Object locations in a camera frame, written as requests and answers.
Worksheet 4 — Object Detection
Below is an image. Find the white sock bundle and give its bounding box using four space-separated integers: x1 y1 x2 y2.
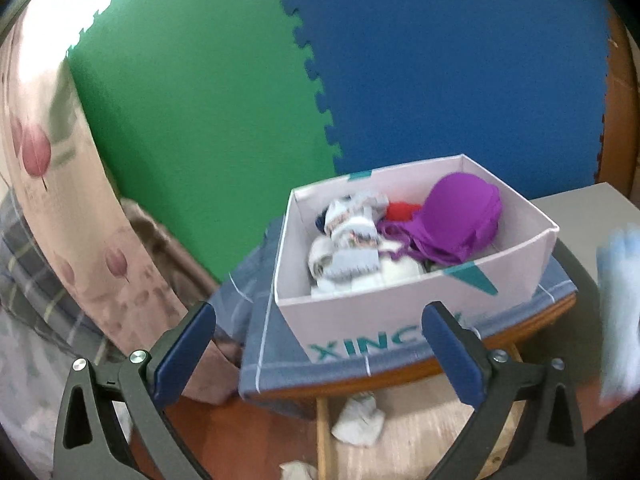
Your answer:
331 392 386 447

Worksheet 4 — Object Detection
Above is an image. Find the light blue sock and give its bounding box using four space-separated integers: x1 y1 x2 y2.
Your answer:
596 225 640 406

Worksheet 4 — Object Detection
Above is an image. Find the blue foam mat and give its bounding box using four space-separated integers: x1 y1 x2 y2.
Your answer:
270 0 613 198

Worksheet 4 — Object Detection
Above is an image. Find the pink floral curtain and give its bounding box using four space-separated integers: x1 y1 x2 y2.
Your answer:
0 0 241 406

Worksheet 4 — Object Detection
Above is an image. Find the white patterned sock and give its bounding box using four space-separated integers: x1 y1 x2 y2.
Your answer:
322 192 391 251

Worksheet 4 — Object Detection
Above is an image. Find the wooden door frame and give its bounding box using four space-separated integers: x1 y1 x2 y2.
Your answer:
592 10 640 196

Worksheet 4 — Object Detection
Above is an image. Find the white cabinet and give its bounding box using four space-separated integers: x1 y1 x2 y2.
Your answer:
527 181 640 431

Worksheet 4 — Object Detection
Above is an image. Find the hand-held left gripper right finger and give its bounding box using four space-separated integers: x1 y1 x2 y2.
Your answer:
421 301 588 480

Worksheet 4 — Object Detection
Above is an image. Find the blue plaid cloth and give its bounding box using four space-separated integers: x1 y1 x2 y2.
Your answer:
207 217 578 413

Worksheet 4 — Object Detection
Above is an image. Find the brown cloth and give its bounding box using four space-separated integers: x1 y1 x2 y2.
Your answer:
120 197 221 311

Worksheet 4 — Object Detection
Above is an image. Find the red cloth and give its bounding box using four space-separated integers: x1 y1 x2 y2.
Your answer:
382 201 423 223

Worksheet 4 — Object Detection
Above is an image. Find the wooden drawer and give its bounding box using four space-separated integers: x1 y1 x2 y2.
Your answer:
315 342 601 480

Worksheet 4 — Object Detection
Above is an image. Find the small white crumpled cloth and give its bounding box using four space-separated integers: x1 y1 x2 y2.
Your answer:
279 460 319 480

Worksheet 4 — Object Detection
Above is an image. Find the grey patterned sock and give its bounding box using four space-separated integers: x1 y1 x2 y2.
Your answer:
327 249 382 278

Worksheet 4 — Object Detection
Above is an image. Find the white cardboard shoe box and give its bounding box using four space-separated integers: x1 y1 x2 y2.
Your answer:
272 154 560 366

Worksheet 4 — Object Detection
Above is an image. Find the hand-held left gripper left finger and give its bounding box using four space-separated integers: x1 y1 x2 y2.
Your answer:
52 301 218 480

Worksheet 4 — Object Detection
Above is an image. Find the purple bra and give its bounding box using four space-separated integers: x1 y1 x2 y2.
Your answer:
376 172 502 267

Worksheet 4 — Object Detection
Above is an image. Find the grey plaid bedsheet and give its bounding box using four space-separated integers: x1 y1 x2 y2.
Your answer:
0 195 108 361

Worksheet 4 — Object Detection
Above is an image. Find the green foam mat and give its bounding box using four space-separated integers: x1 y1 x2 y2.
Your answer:
66 0 341 283

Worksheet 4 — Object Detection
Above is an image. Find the wooden nightstand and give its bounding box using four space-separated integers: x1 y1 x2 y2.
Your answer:
250 295 576 403

